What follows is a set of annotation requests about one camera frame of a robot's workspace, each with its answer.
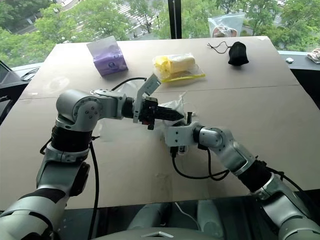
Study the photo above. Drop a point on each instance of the clear plastic bag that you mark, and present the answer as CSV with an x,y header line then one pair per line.
x,y
172,103

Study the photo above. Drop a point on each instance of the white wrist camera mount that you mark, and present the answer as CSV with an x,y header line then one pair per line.
x,y
178,136
148,86

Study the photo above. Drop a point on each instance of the grey robot torso cover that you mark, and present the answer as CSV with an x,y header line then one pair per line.
x,y
160,233

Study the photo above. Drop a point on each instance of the yellow cloth in zip bag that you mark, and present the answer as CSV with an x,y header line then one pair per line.
x,y
175,66

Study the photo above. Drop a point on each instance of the clear zip bag with items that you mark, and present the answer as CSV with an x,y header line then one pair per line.
x,y
225,25

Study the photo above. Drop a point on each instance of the light crumpled cloth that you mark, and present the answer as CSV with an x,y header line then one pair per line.
x,y
314,55

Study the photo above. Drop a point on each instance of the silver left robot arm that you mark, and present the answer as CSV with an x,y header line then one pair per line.
x,y
75,107

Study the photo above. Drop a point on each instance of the small white object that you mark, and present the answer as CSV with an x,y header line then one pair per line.
x,y
289,60

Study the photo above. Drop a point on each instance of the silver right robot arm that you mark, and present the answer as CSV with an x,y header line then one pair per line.
x,y
225,147

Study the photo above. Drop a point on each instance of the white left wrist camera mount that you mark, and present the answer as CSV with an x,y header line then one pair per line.
x,y
148,86

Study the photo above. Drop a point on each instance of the black window frame post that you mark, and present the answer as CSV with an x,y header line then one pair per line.
x,y
175,17

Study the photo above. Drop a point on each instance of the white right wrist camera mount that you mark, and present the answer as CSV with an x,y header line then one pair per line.
x,y
178,136

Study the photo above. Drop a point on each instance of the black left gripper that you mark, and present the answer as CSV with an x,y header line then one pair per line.
x,y
149,112

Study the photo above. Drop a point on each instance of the purple tissue pack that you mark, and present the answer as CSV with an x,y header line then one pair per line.
x,y
108,58

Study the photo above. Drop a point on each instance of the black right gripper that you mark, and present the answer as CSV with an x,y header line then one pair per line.
x,y
182,123

